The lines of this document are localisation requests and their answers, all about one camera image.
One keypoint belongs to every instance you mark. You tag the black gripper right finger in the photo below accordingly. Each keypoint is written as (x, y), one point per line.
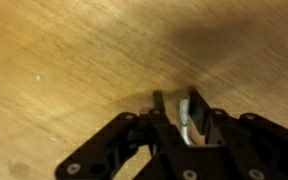
(256, 146)

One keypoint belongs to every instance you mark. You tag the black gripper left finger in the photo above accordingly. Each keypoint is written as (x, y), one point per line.
(102, 156)

